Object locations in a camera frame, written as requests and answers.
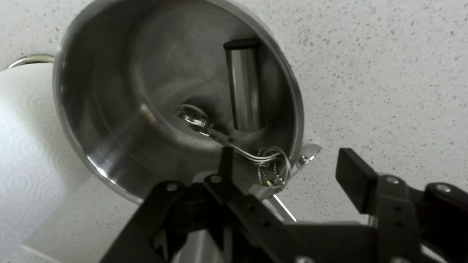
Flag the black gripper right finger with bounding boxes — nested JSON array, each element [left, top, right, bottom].
[[335, 146, 468, 263]]

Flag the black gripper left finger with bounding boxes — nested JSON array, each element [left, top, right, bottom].
[[100, 145, 313, 263]]

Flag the silver measuring spoons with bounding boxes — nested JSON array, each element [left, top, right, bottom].
[[174, 102, 294, 190]]

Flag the silver pot with handle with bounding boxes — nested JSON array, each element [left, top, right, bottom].
[[51, 0, 325, 225]]

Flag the white paper towel roll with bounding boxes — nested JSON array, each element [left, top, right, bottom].
[[0, 61, 97, 263]]

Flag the silver paper towel holder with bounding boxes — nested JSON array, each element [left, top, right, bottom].
[[6, 51, 57, 70]]

